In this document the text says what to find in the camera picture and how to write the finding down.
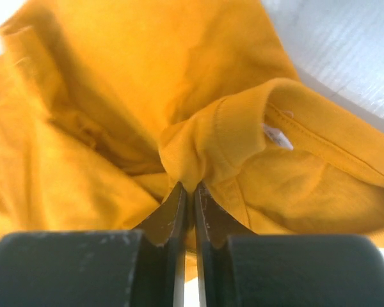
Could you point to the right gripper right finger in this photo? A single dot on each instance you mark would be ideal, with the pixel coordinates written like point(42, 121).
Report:
point(237, 267)

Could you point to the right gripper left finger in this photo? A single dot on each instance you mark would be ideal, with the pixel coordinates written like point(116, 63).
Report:
point(144, 266)

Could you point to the orange t shirt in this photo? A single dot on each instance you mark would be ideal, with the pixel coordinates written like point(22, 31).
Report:
point(106, 105)

